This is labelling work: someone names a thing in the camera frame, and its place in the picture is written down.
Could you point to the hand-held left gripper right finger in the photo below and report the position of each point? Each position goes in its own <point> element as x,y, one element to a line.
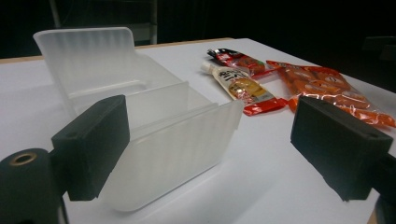
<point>336,146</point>

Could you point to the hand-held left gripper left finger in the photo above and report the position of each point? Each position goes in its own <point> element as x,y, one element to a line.
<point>93,146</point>

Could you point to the orange snack packet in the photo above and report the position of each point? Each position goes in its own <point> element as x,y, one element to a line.
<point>323,84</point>

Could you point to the translucent plastic container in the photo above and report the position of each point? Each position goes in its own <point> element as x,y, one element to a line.
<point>174,146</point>

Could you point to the red and black snack pouch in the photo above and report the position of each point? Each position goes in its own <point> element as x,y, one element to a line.
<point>239,60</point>

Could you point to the white table mat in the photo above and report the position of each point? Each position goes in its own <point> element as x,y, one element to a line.
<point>264,174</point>

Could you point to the white spouted pouch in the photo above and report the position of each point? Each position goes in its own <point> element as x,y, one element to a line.
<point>243,87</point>

